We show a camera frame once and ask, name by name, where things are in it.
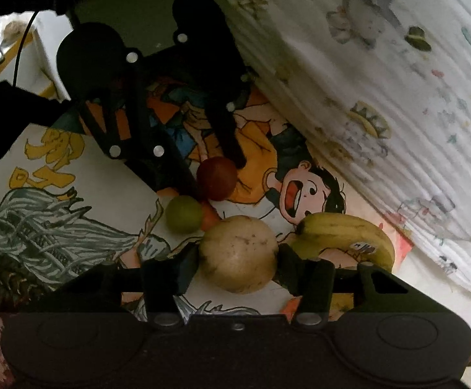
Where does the red apple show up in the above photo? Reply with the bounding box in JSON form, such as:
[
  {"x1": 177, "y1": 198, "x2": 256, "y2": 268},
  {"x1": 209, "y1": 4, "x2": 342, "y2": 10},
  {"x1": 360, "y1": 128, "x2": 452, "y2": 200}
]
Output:
[{"x1": 196, "y1": 157, "x2": 239, "y2": 202}]

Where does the yellow and white box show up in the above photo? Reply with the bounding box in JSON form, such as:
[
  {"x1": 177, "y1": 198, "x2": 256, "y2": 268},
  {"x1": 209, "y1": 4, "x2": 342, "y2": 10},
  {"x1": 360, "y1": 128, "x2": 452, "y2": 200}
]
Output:
[{"x1": 0, "y1": 20, "x2": 60, "y2": 100}]

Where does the cartoon printed mat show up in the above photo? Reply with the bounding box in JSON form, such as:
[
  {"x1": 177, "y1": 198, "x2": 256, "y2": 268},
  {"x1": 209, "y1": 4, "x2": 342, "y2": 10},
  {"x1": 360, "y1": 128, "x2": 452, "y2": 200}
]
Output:
[{"x1": 0, "y1": 77, "x2": 415, "y2": 389}]

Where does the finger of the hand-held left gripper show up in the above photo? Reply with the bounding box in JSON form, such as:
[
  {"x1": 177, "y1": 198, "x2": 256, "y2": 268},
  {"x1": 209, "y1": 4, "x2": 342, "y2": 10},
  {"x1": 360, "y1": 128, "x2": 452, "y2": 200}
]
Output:
[
  {"x1": 77, "y1": 69, "x2": 199, "y2": 202},
  {"x1": 194, "y1": 75, "x2": 253, "y2": 169}
]

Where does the black cable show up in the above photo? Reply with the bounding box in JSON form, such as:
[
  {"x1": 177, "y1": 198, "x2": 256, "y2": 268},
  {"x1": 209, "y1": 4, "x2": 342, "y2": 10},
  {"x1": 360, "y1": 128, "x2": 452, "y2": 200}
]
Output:
[{"x1": 12, "y1": 8, "x2": 41, "y2": 87}]

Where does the dark cloth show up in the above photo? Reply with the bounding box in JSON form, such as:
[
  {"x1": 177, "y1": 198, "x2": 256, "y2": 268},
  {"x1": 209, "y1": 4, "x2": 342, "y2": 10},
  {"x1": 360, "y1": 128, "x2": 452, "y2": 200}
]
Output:
[{"x1": 0, "y1": 81, "x2": 72, "y2": 189}]

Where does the yellow banana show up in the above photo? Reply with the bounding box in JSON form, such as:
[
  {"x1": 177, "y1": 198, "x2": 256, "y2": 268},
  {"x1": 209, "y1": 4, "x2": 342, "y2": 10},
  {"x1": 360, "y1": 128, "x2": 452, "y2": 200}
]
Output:
[{"x1": 292, "y1": 212, "x2": 396, "y2": 274}]

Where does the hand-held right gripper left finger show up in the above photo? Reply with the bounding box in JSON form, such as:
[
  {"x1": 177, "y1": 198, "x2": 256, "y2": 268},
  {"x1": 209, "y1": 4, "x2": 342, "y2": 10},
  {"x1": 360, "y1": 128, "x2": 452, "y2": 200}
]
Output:
[{"x1": 56, "y1": 246, "x2": 200, "y2": 329}]

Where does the pale yellow pear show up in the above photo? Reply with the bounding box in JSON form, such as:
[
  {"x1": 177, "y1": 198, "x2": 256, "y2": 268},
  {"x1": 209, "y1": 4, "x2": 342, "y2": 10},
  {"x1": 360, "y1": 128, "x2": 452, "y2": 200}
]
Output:
[{"x1": 199, "y1": 216, "x2": 280, "y2": 294}]

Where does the green lime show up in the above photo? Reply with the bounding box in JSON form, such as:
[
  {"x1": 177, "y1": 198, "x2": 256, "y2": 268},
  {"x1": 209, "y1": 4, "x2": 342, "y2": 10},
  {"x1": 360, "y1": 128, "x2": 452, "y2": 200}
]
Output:
[{"x1": 166, "y1": 195, "x2": 204, "y2": 234}]

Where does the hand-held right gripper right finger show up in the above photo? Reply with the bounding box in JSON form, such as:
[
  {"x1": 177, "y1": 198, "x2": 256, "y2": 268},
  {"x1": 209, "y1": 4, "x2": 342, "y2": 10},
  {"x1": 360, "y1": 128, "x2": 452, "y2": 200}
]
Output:
[{"x1": 277, "y1": 245, "x2": 422, "y2": 327}]

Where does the white cartoon printed blanket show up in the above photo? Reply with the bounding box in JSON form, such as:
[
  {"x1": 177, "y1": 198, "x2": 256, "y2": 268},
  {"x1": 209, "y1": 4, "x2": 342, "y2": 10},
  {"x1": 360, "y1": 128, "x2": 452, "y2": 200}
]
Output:
[{"x1": 183, "y1": 0, "x2": 471, "y2": 309}]

